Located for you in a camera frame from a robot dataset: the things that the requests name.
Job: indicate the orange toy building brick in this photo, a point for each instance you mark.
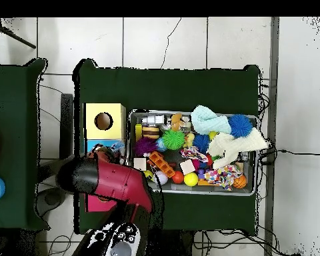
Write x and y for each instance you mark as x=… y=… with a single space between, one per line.
x=162 y=164

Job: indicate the shallow clear mesh bin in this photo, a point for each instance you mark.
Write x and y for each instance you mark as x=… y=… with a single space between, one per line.
x=216 y=192

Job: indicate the dark green table cloth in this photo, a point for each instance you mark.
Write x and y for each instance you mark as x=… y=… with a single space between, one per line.
x=162 y=88

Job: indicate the small orange basketball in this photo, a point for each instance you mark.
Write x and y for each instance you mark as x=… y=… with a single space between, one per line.
x=240 y=182

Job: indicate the purple spiky rubber ball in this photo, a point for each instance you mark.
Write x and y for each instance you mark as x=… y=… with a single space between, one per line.
x=144 y=146

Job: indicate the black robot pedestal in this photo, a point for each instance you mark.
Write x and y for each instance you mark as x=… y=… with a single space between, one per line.
x=176 y=245

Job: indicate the light blue waffle cloth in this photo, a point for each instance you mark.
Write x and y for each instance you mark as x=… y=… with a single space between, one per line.
x=210 y=120

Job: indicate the smooth orange ball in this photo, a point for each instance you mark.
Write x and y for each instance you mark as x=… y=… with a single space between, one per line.
x=178 y=177

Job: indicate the colourful patterned cloth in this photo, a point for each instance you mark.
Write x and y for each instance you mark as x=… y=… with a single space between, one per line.
x=221 y=177

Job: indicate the grey floor foot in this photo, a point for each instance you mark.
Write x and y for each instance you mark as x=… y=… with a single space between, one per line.
x=46 y=204

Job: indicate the blue spiky rubber ball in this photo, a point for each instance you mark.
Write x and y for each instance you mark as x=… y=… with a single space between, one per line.
x=240 y=125

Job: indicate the black floor beam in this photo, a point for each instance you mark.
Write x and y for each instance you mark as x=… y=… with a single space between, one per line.
x=66 y=122

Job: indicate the dark green side table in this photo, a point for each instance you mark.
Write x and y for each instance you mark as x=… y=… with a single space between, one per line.
x=16 y=106

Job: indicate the wooden box with three holes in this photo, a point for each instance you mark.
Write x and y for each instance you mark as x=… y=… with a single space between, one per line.
x=117 y=128

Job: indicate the green spiky rubber ball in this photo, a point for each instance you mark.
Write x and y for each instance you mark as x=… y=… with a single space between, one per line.
x=173 y=139

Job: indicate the clear plastic bottle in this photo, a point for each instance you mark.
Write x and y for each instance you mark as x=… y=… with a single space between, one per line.
x=118 y=147

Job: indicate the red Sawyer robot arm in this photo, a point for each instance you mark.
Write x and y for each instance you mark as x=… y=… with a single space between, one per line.
x=114 y=181

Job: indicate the cream knitted cloth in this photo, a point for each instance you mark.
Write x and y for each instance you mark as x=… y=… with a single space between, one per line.
x=237 y=146

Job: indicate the yellow tennis ball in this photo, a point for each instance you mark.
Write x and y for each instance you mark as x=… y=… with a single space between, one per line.
x=191 y=179

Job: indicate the black tripod leg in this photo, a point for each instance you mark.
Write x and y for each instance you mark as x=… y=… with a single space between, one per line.
x=18 y=39

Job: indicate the tan cardboard square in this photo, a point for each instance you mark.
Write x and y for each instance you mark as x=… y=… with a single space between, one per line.
x=140 y=164

